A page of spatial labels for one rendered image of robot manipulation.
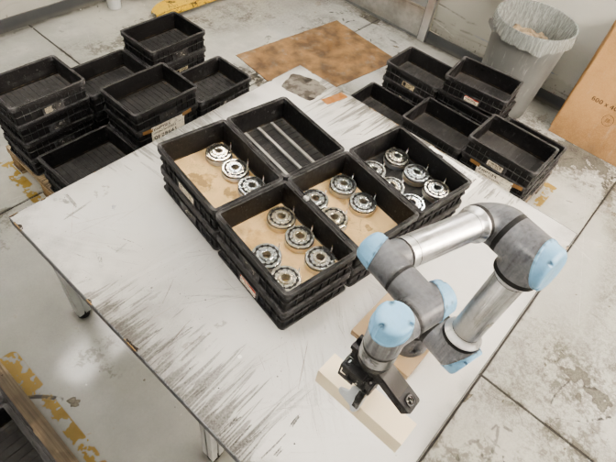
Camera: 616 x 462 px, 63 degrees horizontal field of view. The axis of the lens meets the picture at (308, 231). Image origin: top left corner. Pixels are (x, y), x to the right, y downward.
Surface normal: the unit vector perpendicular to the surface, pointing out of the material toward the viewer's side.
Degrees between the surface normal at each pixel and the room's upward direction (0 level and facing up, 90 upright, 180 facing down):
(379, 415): 0
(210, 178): 0
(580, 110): 75
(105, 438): 0
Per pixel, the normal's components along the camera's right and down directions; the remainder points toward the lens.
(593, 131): -0.59, 0.32
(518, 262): -0.78, 0.27
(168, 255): 0.11, -0.63
